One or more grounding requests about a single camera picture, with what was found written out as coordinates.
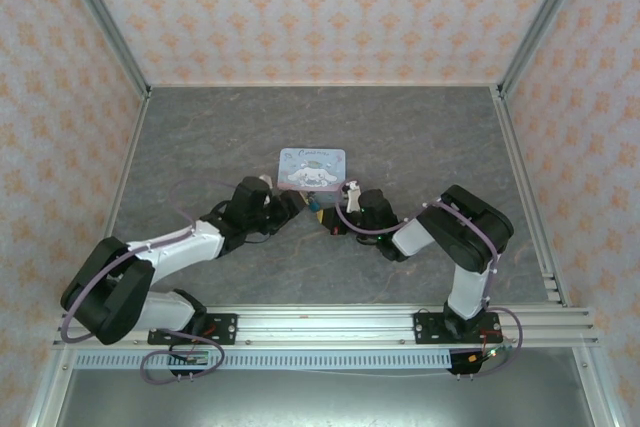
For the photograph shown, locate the aluminium frame post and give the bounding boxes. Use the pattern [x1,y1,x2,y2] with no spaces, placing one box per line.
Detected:
[51,0,153,99]
[497,0,597,99]

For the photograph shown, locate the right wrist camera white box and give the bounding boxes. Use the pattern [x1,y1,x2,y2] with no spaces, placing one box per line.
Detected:
[343,180,363,214]

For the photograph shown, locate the white slotted cable duct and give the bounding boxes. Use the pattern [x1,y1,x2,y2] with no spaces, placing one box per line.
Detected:
[73,350,454,371]

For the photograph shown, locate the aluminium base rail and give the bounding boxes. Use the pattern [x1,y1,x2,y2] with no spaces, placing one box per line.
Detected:
[51,303,600,349]

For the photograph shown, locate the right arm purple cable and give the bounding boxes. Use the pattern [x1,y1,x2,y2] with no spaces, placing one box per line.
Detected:
[334,178,525,379]

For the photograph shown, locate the aluminium table side rail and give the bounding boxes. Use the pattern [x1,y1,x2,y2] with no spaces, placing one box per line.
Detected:
[491,86,572,308]
[78,87,153,309]

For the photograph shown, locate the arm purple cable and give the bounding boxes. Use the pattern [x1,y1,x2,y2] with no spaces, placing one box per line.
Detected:
[334,178,525,379]
[59,177,236,385]

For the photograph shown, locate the blue cartoon dog tin box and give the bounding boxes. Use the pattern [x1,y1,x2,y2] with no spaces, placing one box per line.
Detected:
[275,147,350,209]

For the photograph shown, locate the small circuit board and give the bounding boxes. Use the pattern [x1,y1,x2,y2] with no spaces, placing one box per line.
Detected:
[467,345,513,364]
[168,350,210,367]

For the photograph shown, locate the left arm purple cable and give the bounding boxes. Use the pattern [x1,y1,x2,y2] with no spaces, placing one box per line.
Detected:
[59,177,236,385]

